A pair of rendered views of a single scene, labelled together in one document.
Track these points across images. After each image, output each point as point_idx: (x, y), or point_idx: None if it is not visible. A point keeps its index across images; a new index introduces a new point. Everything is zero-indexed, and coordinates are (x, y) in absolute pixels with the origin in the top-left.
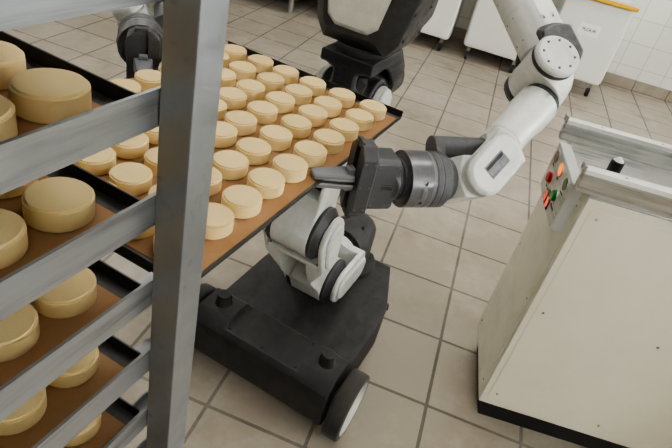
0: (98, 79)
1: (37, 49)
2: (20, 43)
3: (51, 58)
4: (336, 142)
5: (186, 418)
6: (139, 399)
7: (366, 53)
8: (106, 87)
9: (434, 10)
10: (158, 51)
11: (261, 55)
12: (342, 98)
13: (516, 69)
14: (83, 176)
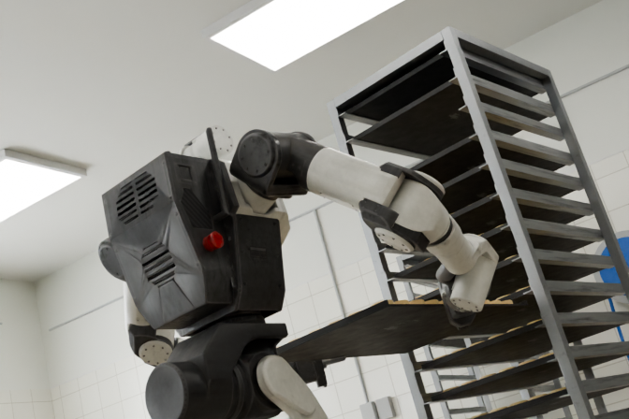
0: (406, 269)
1: (423, 261)
2: (429, 259)
3: (419, 264)
4: None
5: (415, 406)
6: (433, 400)
7: None
8: (404, 271)
9: (135, 301)
10: (440, 292)
11: (357, 311)
12: None
13: (170, 330)
14: (421, 298)
